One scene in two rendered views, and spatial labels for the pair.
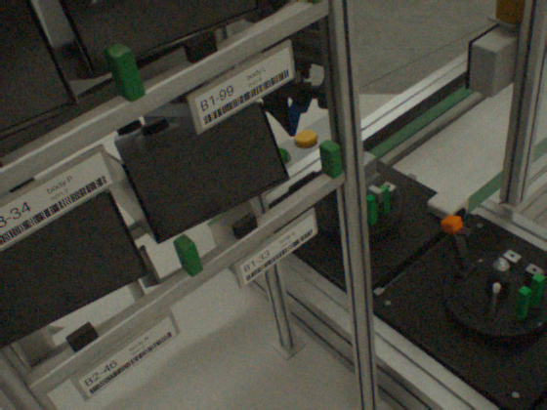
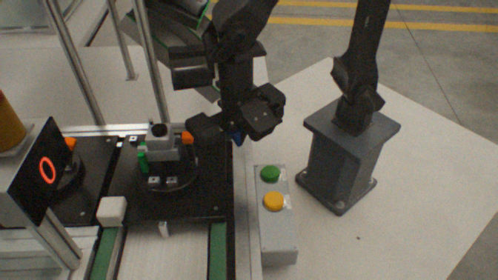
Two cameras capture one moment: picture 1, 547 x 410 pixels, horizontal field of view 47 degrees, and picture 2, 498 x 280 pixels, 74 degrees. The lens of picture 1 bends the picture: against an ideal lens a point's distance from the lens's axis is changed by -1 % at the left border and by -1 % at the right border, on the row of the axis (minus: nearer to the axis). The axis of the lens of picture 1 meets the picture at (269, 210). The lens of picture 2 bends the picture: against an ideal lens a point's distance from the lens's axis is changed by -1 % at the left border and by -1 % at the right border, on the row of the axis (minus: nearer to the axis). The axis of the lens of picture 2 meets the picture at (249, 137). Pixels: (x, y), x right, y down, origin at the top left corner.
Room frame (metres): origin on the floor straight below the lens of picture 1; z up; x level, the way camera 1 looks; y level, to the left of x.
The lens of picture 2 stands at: (1.09, -0.46, 1.52)
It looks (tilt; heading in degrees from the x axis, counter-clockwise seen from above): 44 degrees down; 119
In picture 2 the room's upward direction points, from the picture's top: straight up
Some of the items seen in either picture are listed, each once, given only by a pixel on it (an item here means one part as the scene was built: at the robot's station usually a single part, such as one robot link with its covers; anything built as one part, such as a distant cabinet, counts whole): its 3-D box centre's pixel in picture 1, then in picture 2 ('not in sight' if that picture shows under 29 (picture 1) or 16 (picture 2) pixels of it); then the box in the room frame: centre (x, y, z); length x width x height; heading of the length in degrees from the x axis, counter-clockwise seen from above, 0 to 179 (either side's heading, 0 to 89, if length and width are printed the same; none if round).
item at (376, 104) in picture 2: not in sight; (361, 88); (1.02, 0.09, 1.15); 0.09 x 0.07 x 0.06; 132
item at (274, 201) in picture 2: (306, 140); (273, 201); (0.94, -0.09, 0.96); 0.04 x 0.04 x 0.02
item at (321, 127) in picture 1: (308, 152); (273, 210); (0.94, -0.09, 0.93); 0.21 x 0.07 x 0.06; 122
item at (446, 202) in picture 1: (447, 209); (113, 211); (0.68, -0.27, 0.97); 0.05 x 0.05 x 0.04; 32
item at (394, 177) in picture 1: (357, 218); (170, 173); (0.71, -0.14, 0.96); 0.24 x 0.24 x 0.02; 32
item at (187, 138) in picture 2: not in sight; (185, 148); (0.75, -0.11, 1.04); 0.04 x 0.02 x 0.08; 32
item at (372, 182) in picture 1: (358, 172); (157, 141); (0.71, -0.14, 1.06); 0.08 x 0.04 x 0.07; 32
